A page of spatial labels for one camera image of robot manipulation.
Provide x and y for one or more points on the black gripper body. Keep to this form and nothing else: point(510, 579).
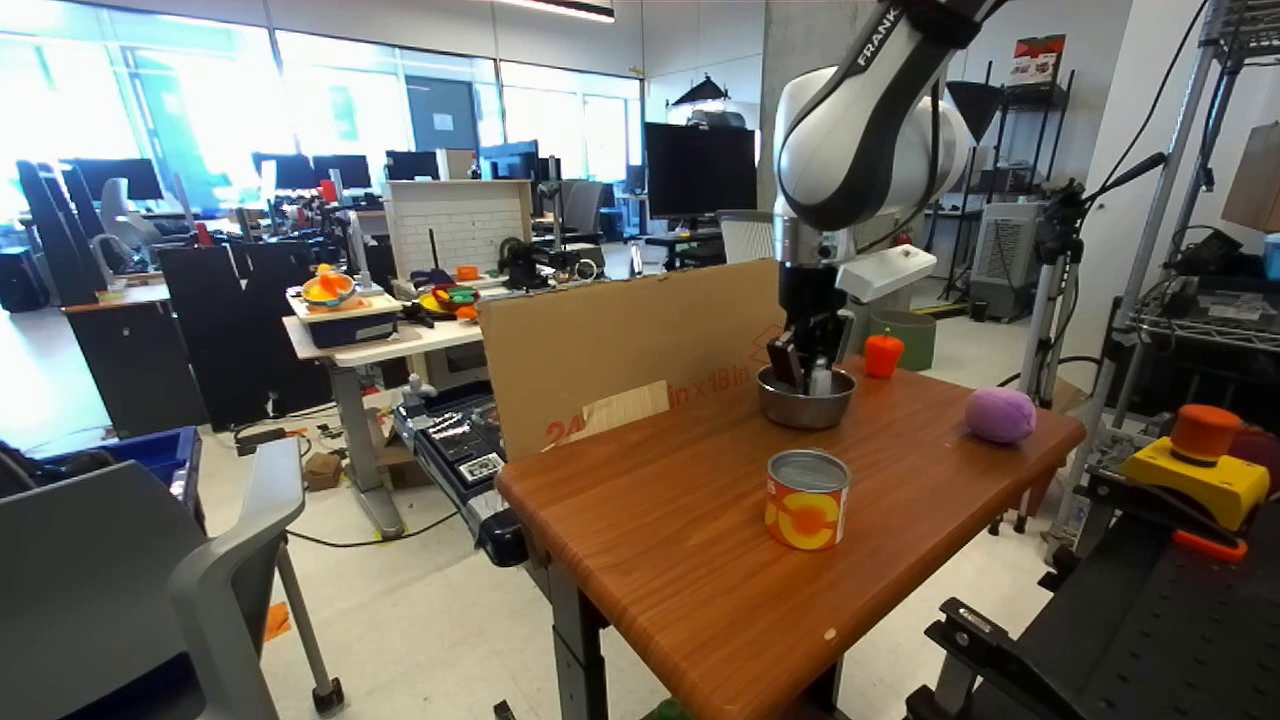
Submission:
point(812, 310)

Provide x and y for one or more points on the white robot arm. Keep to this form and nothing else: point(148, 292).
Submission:
point(856, 142)

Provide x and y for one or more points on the silver pot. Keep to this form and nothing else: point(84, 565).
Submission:
point(796, 410)

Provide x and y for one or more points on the orange toy pepper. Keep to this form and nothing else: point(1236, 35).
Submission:
point(880, 353)

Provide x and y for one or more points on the orange labelled tin can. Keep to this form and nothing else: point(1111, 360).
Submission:
point(804, 497)

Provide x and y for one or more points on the purple plush ball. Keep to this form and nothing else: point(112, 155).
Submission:
point(1001, 415)

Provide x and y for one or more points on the cardboard panel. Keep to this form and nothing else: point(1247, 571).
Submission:
point(552, 357)

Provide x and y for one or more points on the wooden table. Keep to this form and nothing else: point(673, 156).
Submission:
point(739, 556)

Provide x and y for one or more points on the yellow emergency stop box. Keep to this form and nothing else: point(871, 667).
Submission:
point(1198, 462)

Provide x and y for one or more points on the black perforated board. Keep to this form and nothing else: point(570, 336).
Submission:
point(1140, 628)

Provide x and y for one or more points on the grey office chair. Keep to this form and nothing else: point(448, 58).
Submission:
point(118, 602)

